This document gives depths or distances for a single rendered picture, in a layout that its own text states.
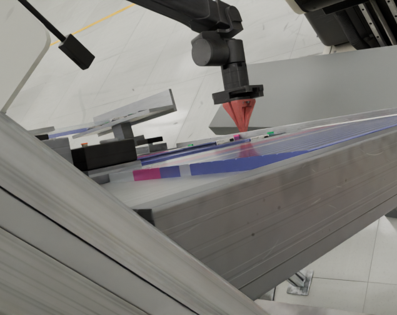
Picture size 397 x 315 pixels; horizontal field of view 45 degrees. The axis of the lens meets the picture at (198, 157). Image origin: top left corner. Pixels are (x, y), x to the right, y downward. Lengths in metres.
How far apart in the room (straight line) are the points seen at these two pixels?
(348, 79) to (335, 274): 0.70
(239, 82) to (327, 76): 0.28
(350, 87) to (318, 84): 0.10
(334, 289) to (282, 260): 1.35
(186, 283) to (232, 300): 0.02
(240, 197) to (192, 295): 0.09
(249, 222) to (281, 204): 0.03
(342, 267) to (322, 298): 0.12
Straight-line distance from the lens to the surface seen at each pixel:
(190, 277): 0.16
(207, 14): 1.04
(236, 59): 1.05
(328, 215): 0.32
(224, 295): 0.17
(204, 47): 1.00
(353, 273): 1.61
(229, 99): 1.04
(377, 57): 1.21
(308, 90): 1.24
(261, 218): 0.25
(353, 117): 0.91
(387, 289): 1.55
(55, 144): 0.55
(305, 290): 1.65
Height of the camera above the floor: 1.34
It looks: 34 degrees down
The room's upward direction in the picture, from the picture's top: 46 degrees counter-clockwise
